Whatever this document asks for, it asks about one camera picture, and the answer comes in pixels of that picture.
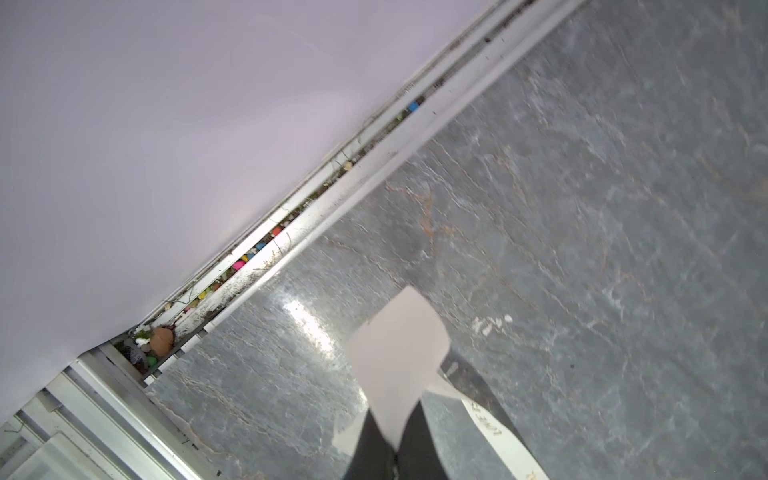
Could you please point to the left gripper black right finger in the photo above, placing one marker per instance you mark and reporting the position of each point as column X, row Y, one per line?
column 417, row 458

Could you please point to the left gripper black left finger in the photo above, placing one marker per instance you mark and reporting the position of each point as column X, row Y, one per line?
column 374, row 458

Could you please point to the white printed ribbon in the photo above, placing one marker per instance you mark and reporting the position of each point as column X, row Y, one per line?
column 395, row 357

